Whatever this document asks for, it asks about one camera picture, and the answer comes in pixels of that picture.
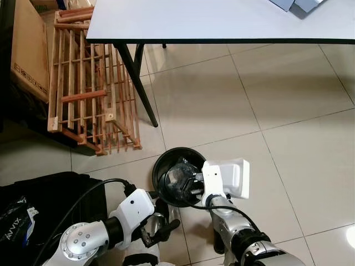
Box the clear plastic tray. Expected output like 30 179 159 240
220 158 251 200

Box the black fabric bag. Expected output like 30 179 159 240
0 171 110 266

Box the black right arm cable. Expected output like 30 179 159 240
157 166 264 233

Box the brown cardboard box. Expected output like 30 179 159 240
9 0 52 104

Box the wooden slatted rack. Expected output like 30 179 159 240
47 7 143 156

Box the black printed plastic packet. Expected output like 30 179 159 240
0 196 38 248

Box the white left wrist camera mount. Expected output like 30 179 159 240
109 189 156 251

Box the clear crinkled plastic trash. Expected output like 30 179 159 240
165 157 204 198

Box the black table leg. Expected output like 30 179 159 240
113 43 160 129

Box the black round rubbish bin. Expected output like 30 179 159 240
151 146 209 209

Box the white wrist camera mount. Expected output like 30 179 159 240
200 160 227 202
109 189 156 251

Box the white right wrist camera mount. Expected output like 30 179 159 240
200 160 227 202

